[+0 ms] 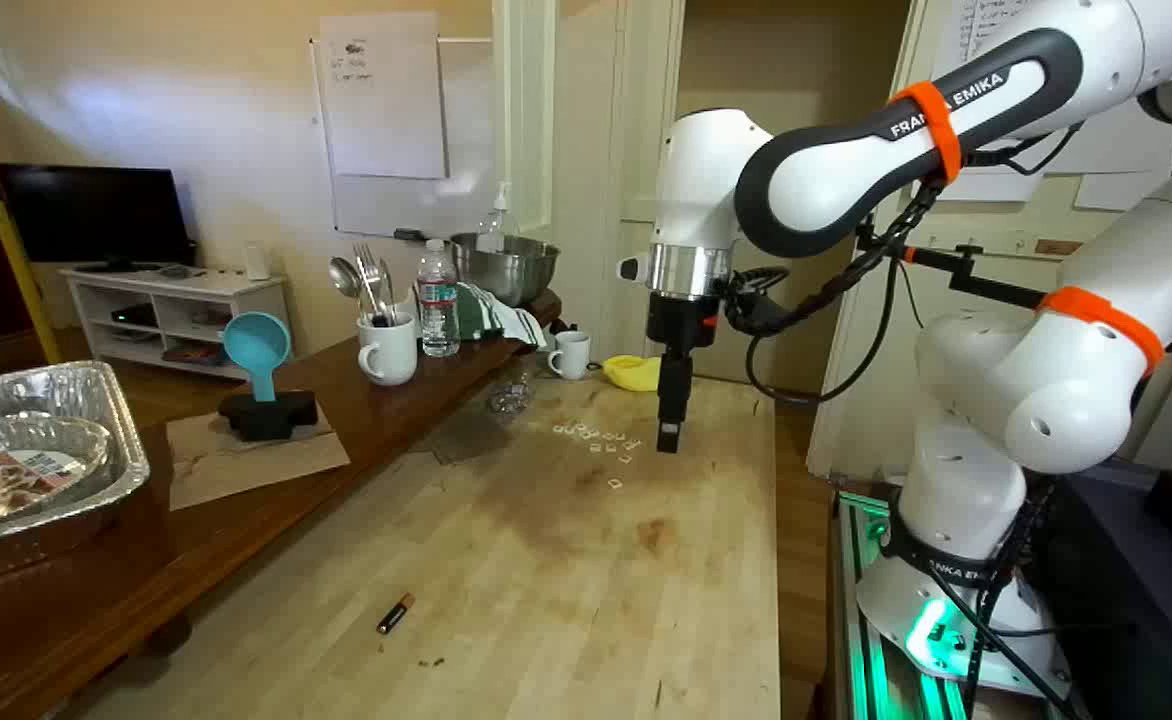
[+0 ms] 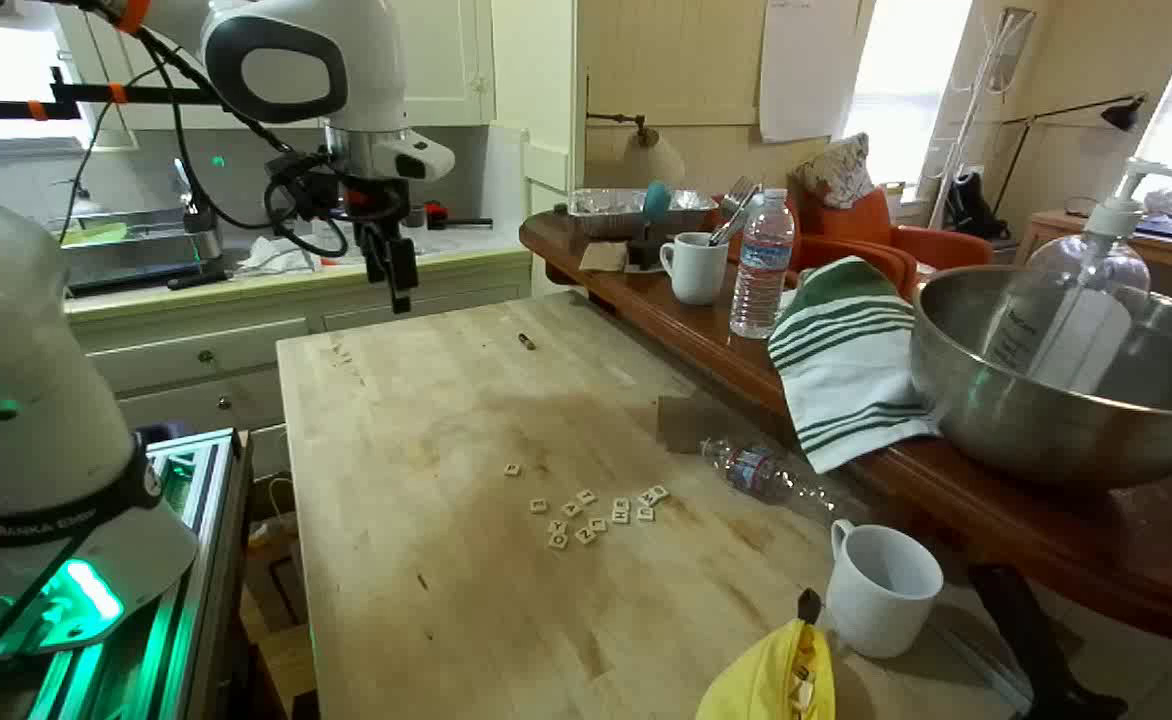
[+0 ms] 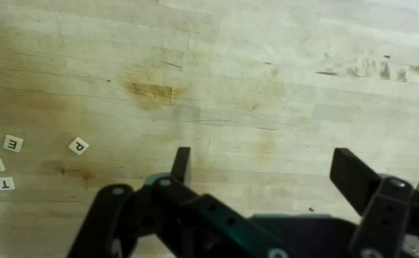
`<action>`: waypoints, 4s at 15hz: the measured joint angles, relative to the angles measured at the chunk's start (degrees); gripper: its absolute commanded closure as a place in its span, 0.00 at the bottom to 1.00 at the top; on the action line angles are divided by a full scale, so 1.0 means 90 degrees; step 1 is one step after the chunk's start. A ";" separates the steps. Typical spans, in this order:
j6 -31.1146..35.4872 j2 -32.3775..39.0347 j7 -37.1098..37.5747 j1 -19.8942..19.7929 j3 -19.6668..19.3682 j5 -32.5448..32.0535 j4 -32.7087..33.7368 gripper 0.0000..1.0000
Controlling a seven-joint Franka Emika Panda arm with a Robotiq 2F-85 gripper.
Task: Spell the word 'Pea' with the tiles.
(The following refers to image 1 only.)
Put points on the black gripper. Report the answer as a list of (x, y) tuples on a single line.
[(683, 323)]

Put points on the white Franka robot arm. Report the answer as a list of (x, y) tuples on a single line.
[(1011, 372)]

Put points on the yellow banana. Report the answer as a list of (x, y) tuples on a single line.
[(631, 372)]

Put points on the empty white mug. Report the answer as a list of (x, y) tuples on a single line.
[(569, 359)]

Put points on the crushed clear plastic bottle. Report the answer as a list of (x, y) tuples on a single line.
[(508, 395)]

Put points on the white tall cabinet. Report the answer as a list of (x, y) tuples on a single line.
[(849, 425)]

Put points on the green striped white towel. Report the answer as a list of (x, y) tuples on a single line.
[(506, 323)]

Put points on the steel mixing bowl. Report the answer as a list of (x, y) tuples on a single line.
[(508, 266)]

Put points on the clear soap pump bottle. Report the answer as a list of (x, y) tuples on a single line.
[(493, 225)]

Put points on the white panel door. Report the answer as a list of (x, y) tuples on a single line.
[(598, 160)]

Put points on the clear plastic water bottle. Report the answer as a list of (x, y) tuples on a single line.
[(439, 303)]

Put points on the dark brown wooden counter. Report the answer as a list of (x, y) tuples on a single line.
[(385, 418)]

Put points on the white mug with utensils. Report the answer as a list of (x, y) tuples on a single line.
[(385, 355)]

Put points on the metal spoon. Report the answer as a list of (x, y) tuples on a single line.
[(375, 278)]

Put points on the black clamp boom rod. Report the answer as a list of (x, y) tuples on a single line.
[(977, 278)]

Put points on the metal ladle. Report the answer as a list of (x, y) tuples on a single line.
[(344, 278)]

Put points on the black marker pen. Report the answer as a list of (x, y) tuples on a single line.
[(394, 615)]

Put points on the black block base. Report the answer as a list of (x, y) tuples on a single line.
[(270, 418)]

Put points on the white paper sheet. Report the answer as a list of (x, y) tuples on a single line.
[(385, 107)]

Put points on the brown cardboard sheet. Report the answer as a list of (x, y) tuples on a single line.
[(251, 467)]

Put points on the white board with handwriting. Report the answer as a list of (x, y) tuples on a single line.
[(937, 34)]

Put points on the black controller box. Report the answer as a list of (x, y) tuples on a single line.
[(1128, 615)]

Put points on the white low shelf unit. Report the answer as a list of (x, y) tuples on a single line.
[(176, 280)]

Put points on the aluminium foil tray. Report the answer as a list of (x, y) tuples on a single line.
[(84, 396)]

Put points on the black flat television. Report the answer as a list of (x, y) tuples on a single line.
[(90, 214)]

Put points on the yellow long level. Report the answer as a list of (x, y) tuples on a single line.
[(24, 280)]

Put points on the red white wrapper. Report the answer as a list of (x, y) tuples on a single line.
[(7, 487)]

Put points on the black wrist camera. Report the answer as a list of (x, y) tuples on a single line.
[(755, 309)]

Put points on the green lit aluminium base frame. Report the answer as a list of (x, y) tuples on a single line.
[(862, 624)]

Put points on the wall whiteboard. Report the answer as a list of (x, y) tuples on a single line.
[(468, 134)]

